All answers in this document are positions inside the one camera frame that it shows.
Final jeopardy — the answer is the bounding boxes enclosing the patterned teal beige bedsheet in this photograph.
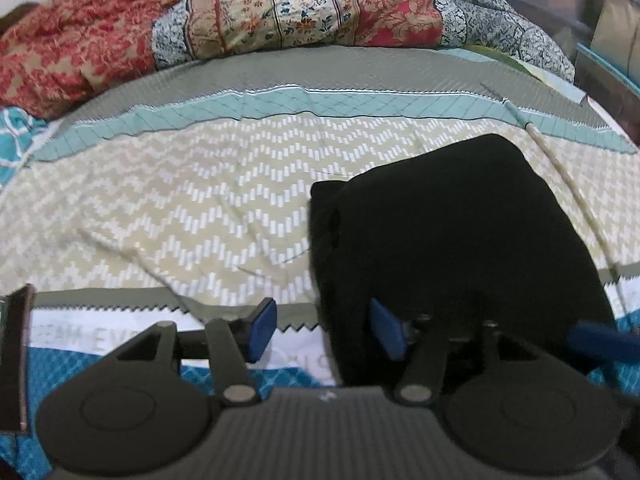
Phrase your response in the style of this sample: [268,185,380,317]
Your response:
[1,47,639,479]

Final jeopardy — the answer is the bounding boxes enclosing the black pants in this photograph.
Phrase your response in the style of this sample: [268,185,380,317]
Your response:
[308,134,614,387]

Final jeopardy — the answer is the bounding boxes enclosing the red floral quilt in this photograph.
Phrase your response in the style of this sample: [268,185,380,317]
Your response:
[1,0,575,120]

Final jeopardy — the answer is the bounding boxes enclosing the teal lattice pillow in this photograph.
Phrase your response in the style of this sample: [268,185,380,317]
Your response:
[0,106,49,188]

